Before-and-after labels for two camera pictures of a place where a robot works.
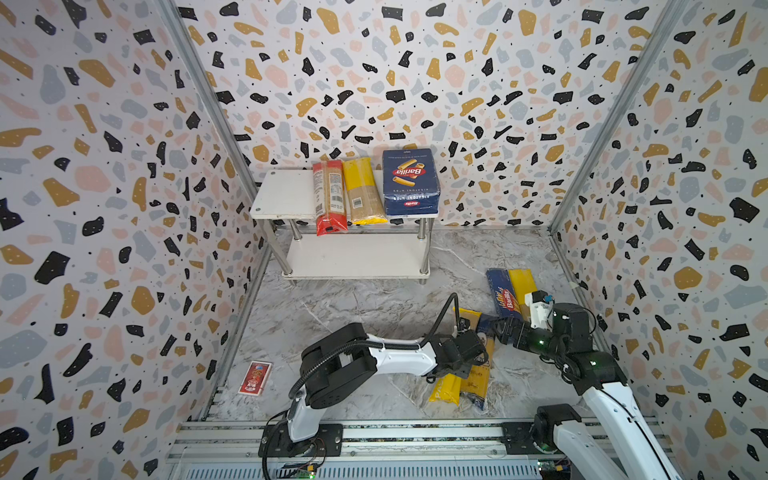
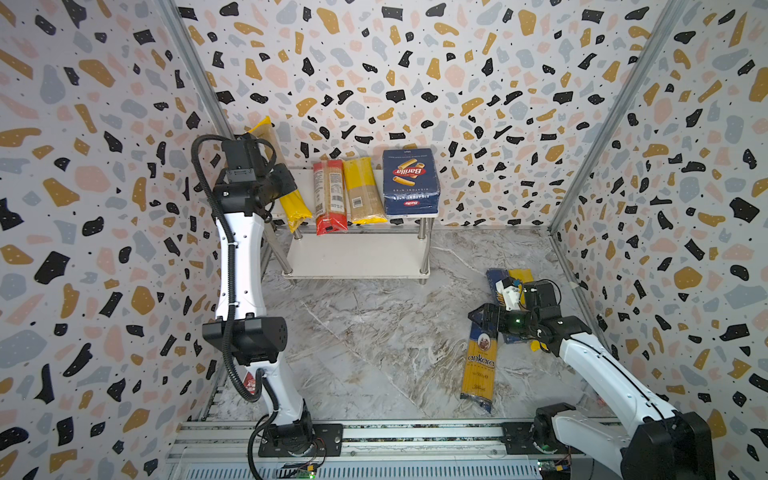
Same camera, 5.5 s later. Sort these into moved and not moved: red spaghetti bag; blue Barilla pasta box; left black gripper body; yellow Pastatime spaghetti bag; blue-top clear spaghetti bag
Moved: yellow Pastatime spaghetti bag; left black gripper body
Not moved: blue Barilla pasta box; blue-top clear spaghetti bag; red spaghetti bag
